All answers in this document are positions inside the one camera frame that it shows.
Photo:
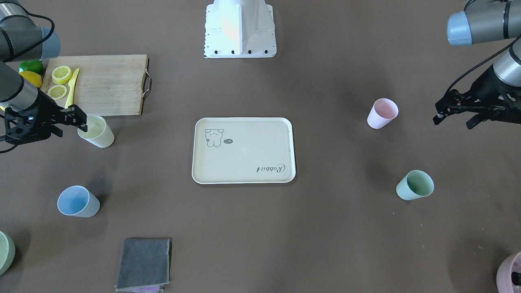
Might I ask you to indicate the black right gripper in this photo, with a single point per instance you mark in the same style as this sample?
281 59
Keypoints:
45 109

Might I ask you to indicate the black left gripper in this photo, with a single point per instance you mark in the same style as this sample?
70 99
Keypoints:
485 88

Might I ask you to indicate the cream cup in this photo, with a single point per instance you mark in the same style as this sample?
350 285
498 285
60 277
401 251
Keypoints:
98 132

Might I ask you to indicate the pink cup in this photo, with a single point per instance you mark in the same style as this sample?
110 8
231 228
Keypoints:
383 111

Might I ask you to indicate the blue cup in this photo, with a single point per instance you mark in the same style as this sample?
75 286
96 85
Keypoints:
78 201

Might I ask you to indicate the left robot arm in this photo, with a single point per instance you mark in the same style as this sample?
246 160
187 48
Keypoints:
486 21

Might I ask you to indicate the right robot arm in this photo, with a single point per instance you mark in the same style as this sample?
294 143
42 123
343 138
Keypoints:
22 40

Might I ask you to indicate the cream rabbit tray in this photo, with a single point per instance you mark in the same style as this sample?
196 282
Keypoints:
243 150

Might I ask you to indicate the yellow plastic knife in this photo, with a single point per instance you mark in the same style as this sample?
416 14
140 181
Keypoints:
72 87

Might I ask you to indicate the lemon half slice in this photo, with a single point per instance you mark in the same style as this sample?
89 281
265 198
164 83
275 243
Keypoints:
61 75
57 92

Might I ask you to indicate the wooden cutting board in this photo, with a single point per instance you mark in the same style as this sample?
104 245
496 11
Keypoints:
107 85

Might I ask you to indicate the whole yellow lemon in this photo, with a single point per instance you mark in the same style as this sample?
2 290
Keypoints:
32 77

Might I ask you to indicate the green lime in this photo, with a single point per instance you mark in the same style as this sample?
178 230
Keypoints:
31 66

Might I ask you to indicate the green cup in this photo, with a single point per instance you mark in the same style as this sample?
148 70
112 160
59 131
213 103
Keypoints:
415 185

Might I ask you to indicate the light green bowl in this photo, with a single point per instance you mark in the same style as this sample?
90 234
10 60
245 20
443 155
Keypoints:
7 252

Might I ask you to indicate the grey folded cloth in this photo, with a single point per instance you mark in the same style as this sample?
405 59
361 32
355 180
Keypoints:
144 265

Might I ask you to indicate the pink bowl with ice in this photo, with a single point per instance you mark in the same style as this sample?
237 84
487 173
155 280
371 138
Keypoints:
508 274

